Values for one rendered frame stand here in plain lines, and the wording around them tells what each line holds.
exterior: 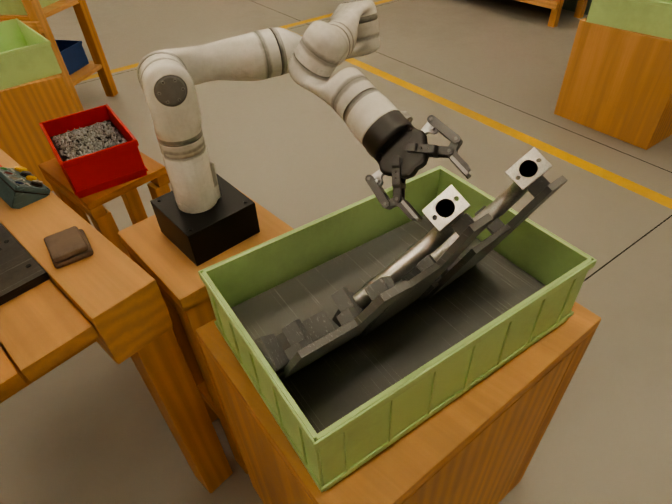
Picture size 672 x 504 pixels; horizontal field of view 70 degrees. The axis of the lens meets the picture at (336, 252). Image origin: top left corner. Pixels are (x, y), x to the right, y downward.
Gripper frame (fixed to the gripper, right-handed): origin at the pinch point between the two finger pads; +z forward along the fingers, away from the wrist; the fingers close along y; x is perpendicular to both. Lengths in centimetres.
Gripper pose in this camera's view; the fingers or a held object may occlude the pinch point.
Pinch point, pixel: (441, 196)
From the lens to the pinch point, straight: 72.0
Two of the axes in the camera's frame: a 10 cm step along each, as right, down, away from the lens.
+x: 3.8, 0.2, 9.2
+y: 7.1, -6.5, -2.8
